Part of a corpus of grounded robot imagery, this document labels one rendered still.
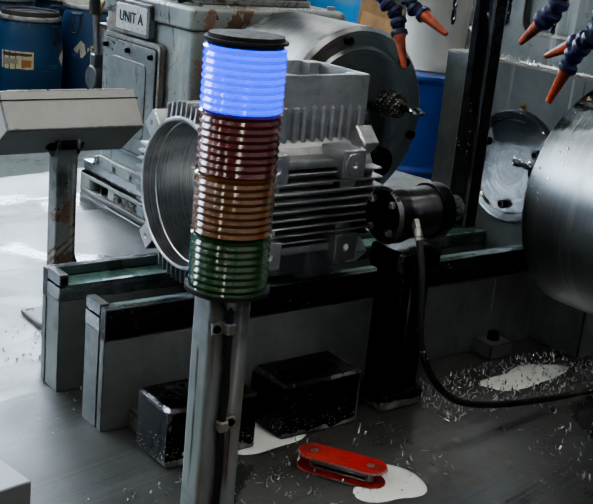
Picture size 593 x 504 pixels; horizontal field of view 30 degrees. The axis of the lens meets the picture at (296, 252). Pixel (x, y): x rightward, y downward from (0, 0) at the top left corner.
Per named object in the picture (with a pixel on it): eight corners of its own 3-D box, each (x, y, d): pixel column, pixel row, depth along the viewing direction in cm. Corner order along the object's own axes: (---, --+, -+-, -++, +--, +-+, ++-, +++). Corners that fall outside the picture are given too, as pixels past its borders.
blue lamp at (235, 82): (252, 100, 82) (257, 39, 80) (299, 116, 77) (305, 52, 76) (183, 102, 78) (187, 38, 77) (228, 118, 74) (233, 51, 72)
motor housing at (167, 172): (272, 237, 134) (286, 83, 129) (374, 285, 120) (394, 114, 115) (129, 255, 122) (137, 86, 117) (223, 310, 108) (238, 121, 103)
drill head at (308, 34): (283, 149, 187) (297, 1, 180) (428, 204, 160) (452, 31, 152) (155, 157, 173) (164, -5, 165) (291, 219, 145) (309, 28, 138)
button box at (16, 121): (121, 149, 135) (111, 110, 136) (145, 126, 129) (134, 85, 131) (-14, 156, 125) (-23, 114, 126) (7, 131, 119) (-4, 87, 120)
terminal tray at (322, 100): (305, 121, 127) (311, 59, 125) (365, 140, 119) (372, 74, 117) (219, 125, 120) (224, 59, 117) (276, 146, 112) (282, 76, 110)
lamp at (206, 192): (242, 216, 84) (247, 159, 83) (288, 237, 80) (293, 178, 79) (175, 222, 81) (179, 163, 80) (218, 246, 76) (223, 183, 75)
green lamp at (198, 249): (238, 271, 86) (242, 216, 84) (282, 295, 81) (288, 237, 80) (171, 280, 82) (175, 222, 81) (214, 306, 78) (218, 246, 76)
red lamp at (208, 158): (247, 159, 83) (252, 100, 82) (293, 178, 79) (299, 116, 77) (179, 163, 80) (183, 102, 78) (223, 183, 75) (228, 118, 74)
